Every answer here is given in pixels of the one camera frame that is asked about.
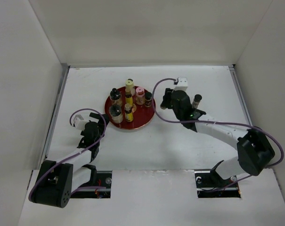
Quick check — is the yellow label bottle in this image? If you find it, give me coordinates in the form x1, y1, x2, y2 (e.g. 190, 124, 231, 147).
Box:
124, 103, 133, 122
125, 88, 136, 112

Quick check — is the black knob glass jar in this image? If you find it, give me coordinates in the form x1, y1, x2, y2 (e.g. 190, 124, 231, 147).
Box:
110, 88, 122, 106

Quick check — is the pink cap spice jar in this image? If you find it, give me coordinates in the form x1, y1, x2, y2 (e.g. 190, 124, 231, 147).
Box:
135, 87, 145, 105

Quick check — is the yellow cap spice jar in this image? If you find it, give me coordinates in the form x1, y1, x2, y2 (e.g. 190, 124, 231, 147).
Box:
125, 79, 136, 96

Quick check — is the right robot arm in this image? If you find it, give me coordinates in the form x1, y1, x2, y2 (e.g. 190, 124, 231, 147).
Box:
161, 88, 275, 186

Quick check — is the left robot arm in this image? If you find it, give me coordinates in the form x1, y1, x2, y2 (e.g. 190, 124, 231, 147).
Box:
28, 110, 109, 208

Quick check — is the red round tray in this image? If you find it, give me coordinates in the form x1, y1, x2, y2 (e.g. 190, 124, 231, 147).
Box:
104, 86, 155, 130

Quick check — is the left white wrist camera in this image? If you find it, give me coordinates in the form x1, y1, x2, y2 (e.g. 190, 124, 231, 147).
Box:
72, 114, 88, 130

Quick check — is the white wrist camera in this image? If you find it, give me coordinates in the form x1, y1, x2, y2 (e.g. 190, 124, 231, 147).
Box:
72, 114, 88, 130
173, 77, 188, 91

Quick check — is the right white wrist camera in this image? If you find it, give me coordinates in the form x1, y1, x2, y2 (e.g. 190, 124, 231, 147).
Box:
173, 77, 188, 91

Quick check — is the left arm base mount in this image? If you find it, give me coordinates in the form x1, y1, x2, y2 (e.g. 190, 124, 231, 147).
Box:
71, 171, 112, 199

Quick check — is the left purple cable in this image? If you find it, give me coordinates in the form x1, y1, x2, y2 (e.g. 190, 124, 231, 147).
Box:
29, 108, 108, 201

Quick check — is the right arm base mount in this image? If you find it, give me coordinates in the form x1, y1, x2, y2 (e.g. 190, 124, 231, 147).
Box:
195, 170, 241, 198

